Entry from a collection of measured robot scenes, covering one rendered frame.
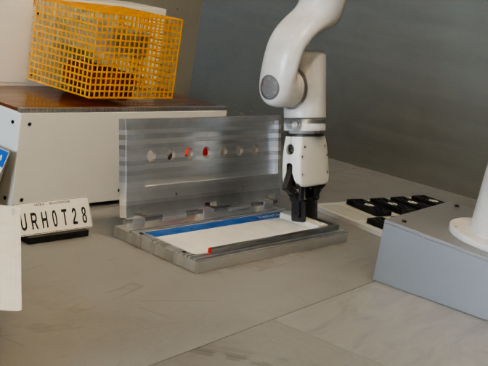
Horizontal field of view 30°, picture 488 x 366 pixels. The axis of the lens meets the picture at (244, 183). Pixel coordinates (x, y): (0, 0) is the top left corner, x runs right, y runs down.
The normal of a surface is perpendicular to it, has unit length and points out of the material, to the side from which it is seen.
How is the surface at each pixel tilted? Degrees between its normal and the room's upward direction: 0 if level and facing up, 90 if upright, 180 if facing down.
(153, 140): 79
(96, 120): 90
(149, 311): 0
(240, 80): 90
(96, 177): 90
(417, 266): 90
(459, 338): 0
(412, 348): 0
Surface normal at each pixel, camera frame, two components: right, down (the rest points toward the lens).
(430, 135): -0.59, 0.09
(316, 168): 0.77, 0.03
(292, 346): 0.15, -0.96
